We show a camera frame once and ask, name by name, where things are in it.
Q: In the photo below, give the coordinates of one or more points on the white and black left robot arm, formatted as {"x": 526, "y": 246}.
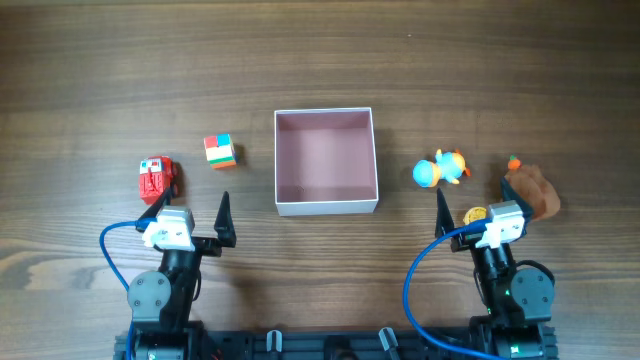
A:
{"x": 161, "y": 300}

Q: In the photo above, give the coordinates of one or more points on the yellow round plastic toy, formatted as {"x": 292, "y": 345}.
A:
{"x": 474, "y": 214}

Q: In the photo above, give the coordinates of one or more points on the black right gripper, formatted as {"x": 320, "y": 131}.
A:
{"x": 467, "y": 241}

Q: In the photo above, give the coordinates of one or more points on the blue and orange toy figure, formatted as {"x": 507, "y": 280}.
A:
{"x": 449, "y": 166}

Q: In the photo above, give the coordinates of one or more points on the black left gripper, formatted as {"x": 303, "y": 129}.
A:
{"x": 210, "y": 246}

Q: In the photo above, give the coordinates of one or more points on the brown plush toy with carrot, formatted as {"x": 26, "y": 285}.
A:
{"x": 531, "y": 185}

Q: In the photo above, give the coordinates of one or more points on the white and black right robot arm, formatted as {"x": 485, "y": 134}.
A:
{"x": 518, "y": 297}

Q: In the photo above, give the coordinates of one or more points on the white box with pink interior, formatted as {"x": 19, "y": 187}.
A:
{"x": 325, "y": 162}

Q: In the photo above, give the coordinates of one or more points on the colourful puzzle cube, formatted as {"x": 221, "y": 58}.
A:
{"x": 220, "y": 151}

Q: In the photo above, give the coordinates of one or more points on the red toy robot car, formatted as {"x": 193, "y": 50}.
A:
{"x": 156, "y": 175}

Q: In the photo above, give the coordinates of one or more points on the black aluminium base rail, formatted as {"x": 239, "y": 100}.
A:
{"x": 382, "y": 344}

